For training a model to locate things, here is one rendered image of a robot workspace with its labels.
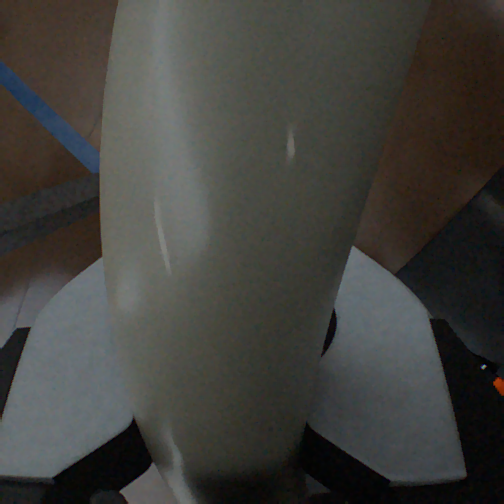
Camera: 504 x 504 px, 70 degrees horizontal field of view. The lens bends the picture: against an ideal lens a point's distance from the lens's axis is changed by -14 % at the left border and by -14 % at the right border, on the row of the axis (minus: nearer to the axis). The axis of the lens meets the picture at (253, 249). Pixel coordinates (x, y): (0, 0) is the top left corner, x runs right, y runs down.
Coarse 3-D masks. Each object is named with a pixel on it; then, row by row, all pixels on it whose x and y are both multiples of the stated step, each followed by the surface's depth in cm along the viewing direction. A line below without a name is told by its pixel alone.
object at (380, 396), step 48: (384, 288) 9; (336, 336) 8; (384, 336) 8; (432, 336) 8; (336, 384) 7; (384, 384) 7; (432, 384) 7; (336, 432) 6; (384, 432) 6; (432, 432) 6; (336, 480) 6; (384, 480) 5; (432, 480) 5
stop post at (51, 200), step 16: (96, 176) 109; (48, 192) 92; (64, 192) 96; (80, 192) 100; (96, 192) 104; (0, 208) 78; (16, 208) 81; (32, 208) 85; (48, 208) 88; (64, 208) 92; (80, 208) 99; (96, 208) 108; (0, 224) 75; (16, 224) 78; (32, 224) 83; (48, 224) 90; (64, 224) 98; (0, 240) 75; (16, 240) 81; (32, 240) 88; (0, 256) 79
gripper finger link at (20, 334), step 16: (16, 336) 8; (0, 352) 7; (16, 352) 7; (0, 368) 7; (16, 368) 7; (0, 384) 7; (0, 400) 6; (0, 416) 6; (0, 480) 5; (0, 496) 5; (16, 496) 5; (32, 496) 5; (48, 496) 5; (64, 496) 5
